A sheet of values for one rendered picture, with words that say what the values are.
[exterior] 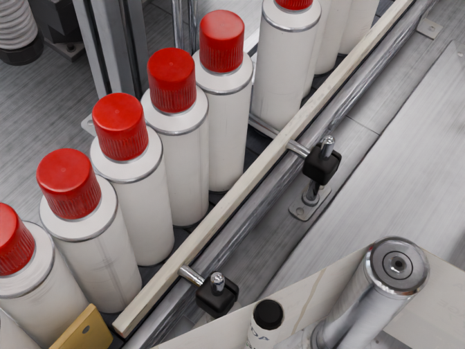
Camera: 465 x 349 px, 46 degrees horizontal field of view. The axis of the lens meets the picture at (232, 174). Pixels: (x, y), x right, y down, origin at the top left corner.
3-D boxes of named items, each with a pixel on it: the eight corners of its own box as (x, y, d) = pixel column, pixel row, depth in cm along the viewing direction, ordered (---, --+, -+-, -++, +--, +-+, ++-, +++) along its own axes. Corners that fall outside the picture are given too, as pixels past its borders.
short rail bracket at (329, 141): (313, 216, 60) (335, 156, 50) (291, 201, 61) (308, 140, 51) (329, 196, 62) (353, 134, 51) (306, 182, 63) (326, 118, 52)
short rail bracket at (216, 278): (219, 342, 53) (221, 302, 43) (169, 303, 55) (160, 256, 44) (238, 316, 54) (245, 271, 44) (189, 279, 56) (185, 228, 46)
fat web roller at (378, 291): (344, 383, 46) (416, 317, 30) (299, 350, 48) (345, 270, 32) (370, 339, 48) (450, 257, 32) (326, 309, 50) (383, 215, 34)
